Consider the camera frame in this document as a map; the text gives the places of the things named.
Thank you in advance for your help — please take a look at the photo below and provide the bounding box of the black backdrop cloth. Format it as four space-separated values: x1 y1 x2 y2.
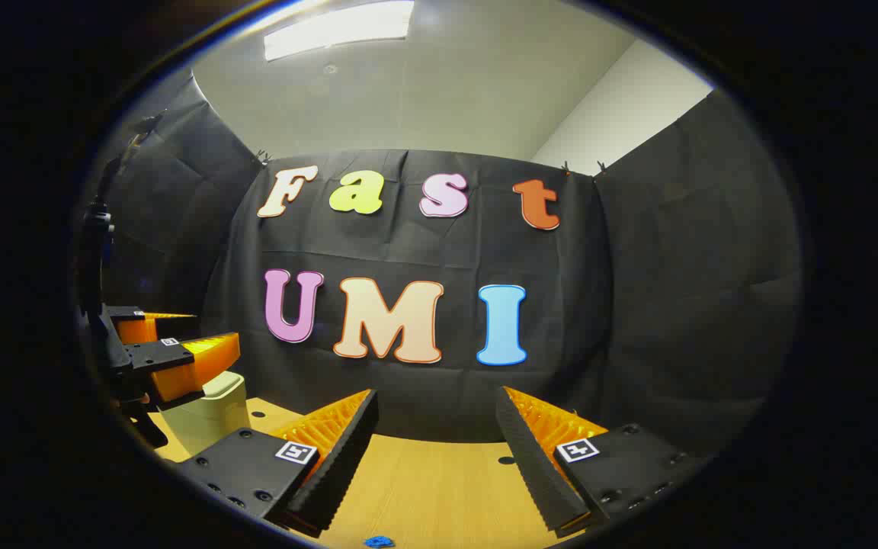
77 76 803 460

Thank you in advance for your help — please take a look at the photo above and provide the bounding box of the green desktop garbage bin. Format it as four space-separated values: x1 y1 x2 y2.
157 371 252 459

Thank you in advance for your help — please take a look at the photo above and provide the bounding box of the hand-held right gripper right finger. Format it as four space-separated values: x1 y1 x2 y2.
495 387 708 536

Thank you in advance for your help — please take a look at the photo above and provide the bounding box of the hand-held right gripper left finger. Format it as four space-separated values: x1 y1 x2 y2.
178 389 380 538

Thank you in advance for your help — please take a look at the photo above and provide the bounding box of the wooden desktop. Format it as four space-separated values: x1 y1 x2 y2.
146 396 586 549

